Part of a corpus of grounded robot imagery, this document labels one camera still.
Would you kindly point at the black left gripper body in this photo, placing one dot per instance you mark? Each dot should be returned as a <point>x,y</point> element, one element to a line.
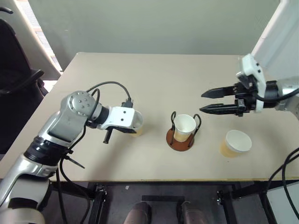
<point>108,136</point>

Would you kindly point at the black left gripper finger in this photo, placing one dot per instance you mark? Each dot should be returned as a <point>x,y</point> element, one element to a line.
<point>128,131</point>

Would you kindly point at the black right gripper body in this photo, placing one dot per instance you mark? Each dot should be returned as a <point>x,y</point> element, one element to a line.
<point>245,100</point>

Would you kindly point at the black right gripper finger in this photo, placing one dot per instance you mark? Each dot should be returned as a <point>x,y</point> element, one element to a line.
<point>219,92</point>
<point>219,108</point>

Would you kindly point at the white and tan paper cup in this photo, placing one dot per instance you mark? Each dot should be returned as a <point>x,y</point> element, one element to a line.
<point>237,142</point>
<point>184,124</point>
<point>139,127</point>

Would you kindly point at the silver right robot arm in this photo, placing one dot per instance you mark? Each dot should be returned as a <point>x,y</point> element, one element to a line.
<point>271,89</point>

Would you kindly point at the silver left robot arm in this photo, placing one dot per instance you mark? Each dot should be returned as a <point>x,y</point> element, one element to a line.
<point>58,121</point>

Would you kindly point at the white board panel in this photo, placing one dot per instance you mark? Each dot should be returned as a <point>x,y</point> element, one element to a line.
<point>278,35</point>

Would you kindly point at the dark brown rounded shape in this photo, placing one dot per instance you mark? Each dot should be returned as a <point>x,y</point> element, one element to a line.
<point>195,214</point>
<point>139,213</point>

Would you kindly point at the beige curved panel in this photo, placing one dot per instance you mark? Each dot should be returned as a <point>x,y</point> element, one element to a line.
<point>44,58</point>

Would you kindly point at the white box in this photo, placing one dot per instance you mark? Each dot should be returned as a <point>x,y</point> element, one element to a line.
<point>280,205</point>

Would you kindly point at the black office chair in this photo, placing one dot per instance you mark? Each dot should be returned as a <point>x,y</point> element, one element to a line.
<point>14,70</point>

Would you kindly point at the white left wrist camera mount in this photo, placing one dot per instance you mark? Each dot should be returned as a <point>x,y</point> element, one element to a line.
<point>121,115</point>

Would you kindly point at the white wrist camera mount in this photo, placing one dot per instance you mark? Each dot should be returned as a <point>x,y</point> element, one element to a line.
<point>251,64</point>
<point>121,115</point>

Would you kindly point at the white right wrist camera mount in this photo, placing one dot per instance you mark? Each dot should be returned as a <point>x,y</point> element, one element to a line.
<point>251,64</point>

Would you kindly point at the black table frame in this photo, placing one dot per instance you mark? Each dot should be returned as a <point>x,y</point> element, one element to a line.
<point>100,203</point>

